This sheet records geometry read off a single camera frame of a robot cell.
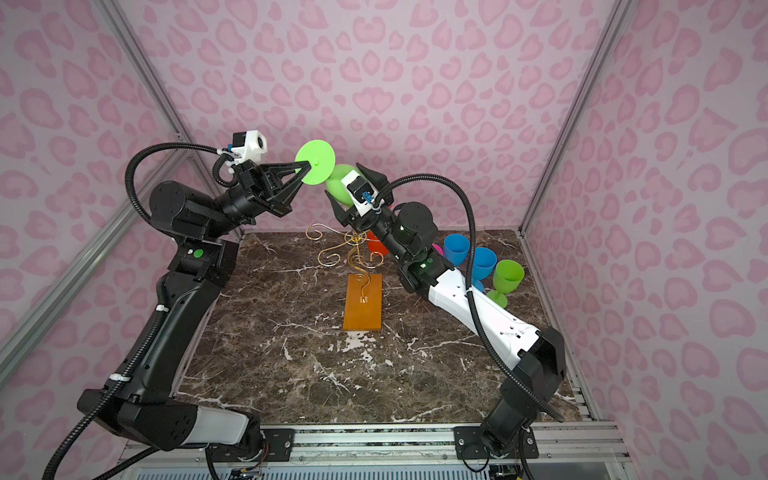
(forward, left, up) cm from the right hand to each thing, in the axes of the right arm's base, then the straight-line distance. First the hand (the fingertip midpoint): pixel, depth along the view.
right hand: (344, 173), depth 58 cm
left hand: (-10, +3, +8) cm, 13 cm away
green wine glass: (+5, -43, -40) cm, 59 cm away
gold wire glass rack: (+1, +1, -25) cm, 25 cm away
